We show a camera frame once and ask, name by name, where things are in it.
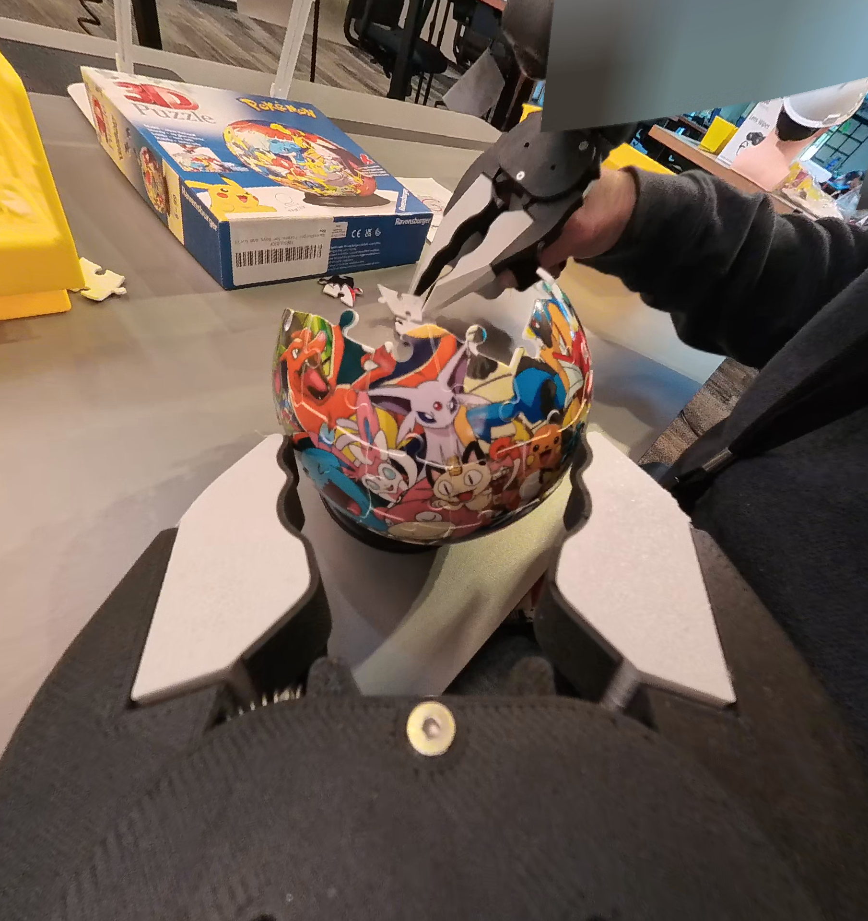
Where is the black strap with buckle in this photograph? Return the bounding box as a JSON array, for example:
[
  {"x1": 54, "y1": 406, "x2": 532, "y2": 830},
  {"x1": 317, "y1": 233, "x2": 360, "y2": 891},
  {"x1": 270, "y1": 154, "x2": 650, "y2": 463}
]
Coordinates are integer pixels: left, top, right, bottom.
[{"x1": 664, "y1": 245, "x2": 868, "y2": 508}]

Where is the black ball stand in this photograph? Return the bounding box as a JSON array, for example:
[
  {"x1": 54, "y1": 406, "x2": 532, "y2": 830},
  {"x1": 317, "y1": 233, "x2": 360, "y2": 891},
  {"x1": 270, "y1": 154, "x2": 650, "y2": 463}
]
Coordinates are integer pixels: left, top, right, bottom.
[{"x1": 326, "y1": 496, "x2": 467, "y2": 554}]

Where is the white desk stand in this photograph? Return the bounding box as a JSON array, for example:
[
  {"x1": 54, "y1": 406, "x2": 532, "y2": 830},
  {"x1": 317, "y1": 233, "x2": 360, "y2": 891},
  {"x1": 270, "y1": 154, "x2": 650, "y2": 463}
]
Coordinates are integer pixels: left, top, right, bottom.
[{"x1": 112, "y1": 0, "x2": 314, "y2": 103}]

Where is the person's right hand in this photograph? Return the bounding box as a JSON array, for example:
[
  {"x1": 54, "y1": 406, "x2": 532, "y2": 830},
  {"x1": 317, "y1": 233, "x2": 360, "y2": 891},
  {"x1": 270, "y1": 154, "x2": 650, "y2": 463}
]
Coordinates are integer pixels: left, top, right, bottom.
[{"x1": 542, "y1": 167, "x2": 641, "y2": 273}]

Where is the white puzzle piece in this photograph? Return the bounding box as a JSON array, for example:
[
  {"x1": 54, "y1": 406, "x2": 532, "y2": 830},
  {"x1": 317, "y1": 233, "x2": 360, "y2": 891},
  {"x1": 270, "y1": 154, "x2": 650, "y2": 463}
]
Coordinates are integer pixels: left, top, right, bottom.
[
  {"x1": 79, "y1": 264, "x2": 128, "y2": 302},
  {"x1": 376, "y1": 282, "x2": 425, "y2": 322}
]

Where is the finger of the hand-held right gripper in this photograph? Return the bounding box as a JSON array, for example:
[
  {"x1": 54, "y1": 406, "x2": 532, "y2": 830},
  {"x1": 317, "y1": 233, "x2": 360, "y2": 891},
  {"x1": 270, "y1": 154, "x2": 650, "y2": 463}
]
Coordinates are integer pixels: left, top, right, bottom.
[
  {"x1": 424, "y1": 214, "x2": 544, "y2": 316},
  {"x1": 410, "y1": 175, "x2": 504, "y2": 297}
]

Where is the white instruction sheet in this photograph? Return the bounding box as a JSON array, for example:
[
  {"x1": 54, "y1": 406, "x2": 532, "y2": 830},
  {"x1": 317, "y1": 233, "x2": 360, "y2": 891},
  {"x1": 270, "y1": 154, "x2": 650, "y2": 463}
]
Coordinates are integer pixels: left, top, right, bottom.
[{"x1": 411, "y1": 176, "x2": 454, "y2": 225}]

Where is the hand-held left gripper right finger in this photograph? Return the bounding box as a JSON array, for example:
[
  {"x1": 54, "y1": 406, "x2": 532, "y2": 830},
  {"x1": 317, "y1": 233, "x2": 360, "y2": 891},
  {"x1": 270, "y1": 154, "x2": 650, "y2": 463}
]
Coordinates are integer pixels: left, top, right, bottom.
[{"x1": 535, "y1": 432, "x2": 737, "y2": 711}]

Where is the person's right forearm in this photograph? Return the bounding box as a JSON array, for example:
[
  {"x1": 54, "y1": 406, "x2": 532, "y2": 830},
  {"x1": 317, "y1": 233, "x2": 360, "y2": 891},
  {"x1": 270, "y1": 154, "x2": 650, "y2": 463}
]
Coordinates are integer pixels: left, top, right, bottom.
[{"x1": 585, "y1": 169, "x2": 868, "y2": 369}]

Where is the small yellow bin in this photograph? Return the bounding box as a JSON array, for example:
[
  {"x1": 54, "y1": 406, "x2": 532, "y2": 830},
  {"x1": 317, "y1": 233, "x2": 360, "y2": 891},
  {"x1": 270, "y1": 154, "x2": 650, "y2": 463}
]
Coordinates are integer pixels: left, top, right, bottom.
[{"x1": 603, "y1": 142, "x2": 677, "y2": 178}]

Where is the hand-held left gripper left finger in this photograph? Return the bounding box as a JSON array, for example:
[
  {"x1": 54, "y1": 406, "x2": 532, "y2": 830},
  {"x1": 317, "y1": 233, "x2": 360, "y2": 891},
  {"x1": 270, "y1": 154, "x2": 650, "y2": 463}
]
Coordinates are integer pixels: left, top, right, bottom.
[{"x1": 130, "y1": 434, "x2": 332, "y2": 706}]

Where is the colourful puzzle ball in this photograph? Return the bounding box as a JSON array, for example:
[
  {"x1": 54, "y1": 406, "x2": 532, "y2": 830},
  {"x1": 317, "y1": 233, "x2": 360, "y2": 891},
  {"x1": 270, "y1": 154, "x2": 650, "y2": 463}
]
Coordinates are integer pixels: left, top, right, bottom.
[{"x1": 270, "y1": 277, "x2": 595, "y2": 541}]

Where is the blue puzzle box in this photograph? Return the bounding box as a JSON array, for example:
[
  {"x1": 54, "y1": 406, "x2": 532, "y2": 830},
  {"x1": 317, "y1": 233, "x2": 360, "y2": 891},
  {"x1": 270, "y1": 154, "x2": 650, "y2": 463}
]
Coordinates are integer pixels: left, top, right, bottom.
[{"x1": 82, "y1": 66, "x2": 436, "y2": 291}]

